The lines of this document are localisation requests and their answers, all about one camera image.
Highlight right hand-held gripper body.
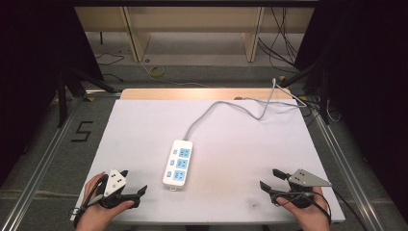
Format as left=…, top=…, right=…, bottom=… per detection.
left=270, top=168, right=333, bottom=209

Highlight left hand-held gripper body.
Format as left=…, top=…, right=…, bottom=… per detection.
left=95, top=168, right=141, bottom=210

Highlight white power strip blue sockets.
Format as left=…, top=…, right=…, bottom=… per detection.
left=162, top=139, right=194, bottom=193

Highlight person's left hand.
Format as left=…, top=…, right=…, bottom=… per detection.
left=75, top=172, right=136, bottom=231

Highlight person's right hand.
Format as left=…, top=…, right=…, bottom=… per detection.
left=275, top=187, right=332, bottom=231

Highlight white table mat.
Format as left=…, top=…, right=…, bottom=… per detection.
left=69, top=98, right=346, bottom=225

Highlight black metal stand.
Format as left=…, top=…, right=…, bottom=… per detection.
left=278, top=59, right=332, bottom=126
left=55, top=65, right=118, bottom=129

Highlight yellow tape roll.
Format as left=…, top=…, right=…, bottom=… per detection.
left=149, top=65, right=166, bottom=78

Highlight dark curtain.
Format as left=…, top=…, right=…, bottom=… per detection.
left=0, top=0, right=105, bottom=187
left=293, top=0, right=408, bottom=222

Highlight beige wooden shelf unit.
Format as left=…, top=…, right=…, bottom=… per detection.
left=74, top=6, right=316, bottom=64

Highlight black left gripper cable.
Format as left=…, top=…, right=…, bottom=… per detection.
left=68, top=174, right=109, bottom=229

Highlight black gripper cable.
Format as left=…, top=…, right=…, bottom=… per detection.
left=68, top=174, right=109, bottom=229
left=316, top=187, right=369, bottom=231

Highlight aluminium floor rail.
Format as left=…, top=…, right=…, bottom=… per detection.
left=301, top=95, right=384, bottom=231
left=0, top=90, right=123, bottom=231

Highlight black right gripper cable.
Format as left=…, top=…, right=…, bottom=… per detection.
left=316, top=187, right=369, bottom=231

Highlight grey power strip cable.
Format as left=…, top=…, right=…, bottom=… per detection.
left=182, top=77, right=308, bottom=142

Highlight white floor cable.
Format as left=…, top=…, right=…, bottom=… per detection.
left=140, top=62, right=210, bottom=89

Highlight thin black floor cable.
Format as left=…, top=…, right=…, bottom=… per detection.
left=94, top=52, right=126, bottom=83

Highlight black floor cables bundle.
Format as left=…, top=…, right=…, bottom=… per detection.
left=257, top=6, right=310, bottom=75

